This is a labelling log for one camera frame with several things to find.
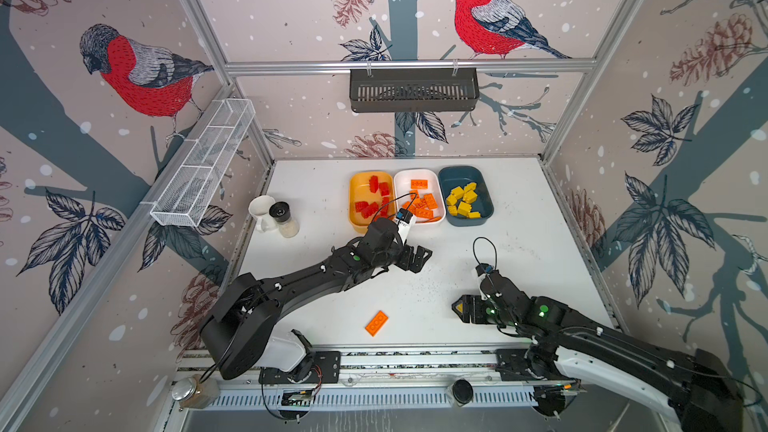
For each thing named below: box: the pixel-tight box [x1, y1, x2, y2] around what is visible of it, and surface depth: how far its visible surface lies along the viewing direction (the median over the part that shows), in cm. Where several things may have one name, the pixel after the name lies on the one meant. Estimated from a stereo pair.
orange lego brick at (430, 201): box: [423, 193, 438, 210], surface depth 106 cm
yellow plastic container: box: [348, 170, 397, 234], surface depth 109 cm
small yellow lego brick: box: [457, 201, 471, 217], surface depth 106 cm
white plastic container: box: [393, 168, 447, 225], surface depth 109 cm
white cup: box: [248, 195, 278, 232], surface depth 96 cm
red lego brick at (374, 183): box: [369, 175, 379, 194], surface depth 111 cm
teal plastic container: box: [438, 165, 494, 227], surface depth 109 cm
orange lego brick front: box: [364, 310, 389, 337], surface depth 82 cm
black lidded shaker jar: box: [269, 201, 291, 222], surface depth 94 cm
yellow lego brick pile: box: [463, 190, 478, 204], surface depth 109 cm
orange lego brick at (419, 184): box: [410, 179, 429, 189], surface depth 113 cm
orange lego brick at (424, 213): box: [414, 208, 435, 219], surface depth 105 cm
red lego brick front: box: [361, 202, 379, 219], surface depth 106 cm
